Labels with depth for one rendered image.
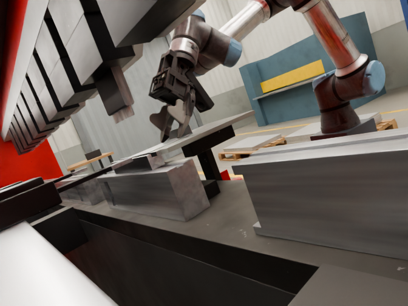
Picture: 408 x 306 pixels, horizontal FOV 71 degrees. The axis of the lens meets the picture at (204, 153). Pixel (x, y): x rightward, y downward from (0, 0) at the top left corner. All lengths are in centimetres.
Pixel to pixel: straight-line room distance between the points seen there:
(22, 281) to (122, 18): 33
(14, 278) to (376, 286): 25
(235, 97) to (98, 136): 464
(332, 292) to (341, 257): 5
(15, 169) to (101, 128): 574
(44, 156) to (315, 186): 257
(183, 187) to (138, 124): 803
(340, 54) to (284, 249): 89
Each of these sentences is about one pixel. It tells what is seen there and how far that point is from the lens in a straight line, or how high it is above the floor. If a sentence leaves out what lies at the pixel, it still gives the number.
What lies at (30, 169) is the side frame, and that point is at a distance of 273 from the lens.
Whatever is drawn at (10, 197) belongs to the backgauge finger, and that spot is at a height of 102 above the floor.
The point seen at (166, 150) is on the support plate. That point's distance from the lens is 55.
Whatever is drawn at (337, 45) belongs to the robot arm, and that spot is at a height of 109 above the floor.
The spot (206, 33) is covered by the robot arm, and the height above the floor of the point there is 122.
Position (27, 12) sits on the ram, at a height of 140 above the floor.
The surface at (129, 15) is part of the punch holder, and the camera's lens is 42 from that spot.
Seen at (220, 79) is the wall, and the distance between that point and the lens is 983.
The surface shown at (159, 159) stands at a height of 98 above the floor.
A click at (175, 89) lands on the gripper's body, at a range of 68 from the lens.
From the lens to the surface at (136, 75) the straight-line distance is 877.
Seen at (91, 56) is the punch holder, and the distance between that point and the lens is 57.
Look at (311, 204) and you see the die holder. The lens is 30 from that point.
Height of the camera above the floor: 105
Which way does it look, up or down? 8 degrees down
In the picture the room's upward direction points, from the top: 20 degrees counter-clockwise
